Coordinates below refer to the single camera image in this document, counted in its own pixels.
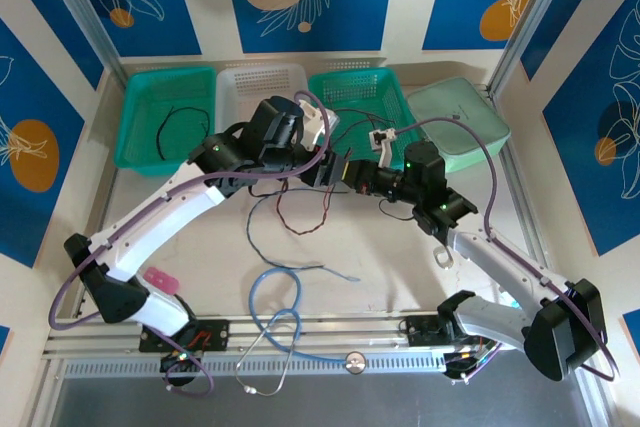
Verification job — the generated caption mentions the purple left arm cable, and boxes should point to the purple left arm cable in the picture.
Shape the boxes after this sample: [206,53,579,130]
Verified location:
[48,90,334,394]

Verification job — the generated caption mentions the clear-handled metal tongs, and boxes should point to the clear-handled metal tongs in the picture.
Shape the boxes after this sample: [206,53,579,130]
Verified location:
[430,245,456,268]

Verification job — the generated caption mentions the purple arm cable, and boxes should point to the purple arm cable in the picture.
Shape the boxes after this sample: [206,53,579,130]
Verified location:
[48,90,334,394]
[392,115,621,383]

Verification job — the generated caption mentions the teal plastic basket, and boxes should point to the teal plastic basket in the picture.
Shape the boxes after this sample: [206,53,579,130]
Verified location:
[113,66,217,177]
[308,66,424,181]

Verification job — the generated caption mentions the blue stethoscope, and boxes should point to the blue stethoscope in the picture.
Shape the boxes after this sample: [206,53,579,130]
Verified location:
[234,266,367,397]

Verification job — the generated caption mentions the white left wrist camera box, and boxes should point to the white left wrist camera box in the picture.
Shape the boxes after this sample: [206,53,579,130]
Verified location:
[298,101,341,151]

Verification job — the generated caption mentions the white plastic basket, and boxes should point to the white plastic basket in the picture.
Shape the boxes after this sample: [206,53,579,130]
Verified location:
[214,63,317,173]

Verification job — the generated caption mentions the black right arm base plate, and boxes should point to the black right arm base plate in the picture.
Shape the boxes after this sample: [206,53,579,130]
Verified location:
[399,315,454,348]

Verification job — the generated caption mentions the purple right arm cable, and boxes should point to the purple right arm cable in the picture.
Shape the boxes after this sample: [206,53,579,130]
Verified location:
[392,115,621,383]

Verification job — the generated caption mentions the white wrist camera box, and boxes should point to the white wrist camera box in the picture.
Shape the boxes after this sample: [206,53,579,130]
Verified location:
[298,101,341,151]
[367,129,396,168]

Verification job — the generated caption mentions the grey slotted cable duct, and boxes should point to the grey slotted cable duct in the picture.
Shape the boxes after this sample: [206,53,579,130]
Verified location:
[62,351,449,379]

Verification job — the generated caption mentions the aluminium corner post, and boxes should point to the aluminium corner post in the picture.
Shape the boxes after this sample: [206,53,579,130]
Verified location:
[37,0,126,83]
[487,0,576,94]

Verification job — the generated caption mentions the teal snack packet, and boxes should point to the teal snack packet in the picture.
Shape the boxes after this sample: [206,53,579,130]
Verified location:
[499,286,521,311]

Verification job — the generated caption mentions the dark grey metal panel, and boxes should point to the dark grey metal panel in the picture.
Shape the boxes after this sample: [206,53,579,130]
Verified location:
[49,374,596,427]

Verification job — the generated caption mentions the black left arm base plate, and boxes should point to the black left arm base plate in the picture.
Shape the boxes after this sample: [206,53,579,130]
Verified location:
[138,317,231,353]

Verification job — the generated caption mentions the red wire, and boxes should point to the red wire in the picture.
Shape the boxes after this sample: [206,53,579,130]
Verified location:
[329,107,374,148]
[367,114,401,136]
[332,106,399,128]
[276,181,335,237]

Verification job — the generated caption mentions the pink pill box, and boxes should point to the pink pill box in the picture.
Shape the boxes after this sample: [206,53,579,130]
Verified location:
[142,266,180,296]

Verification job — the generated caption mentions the aluminium frame rail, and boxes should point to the aluminium frame rail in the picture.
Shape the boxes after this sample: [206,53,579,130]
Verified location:
[42,314,531,361]

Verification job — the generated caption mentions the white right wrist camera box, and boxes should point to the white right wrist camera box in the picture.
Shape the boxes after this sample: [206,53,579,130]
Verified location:
[367,129,396,168]

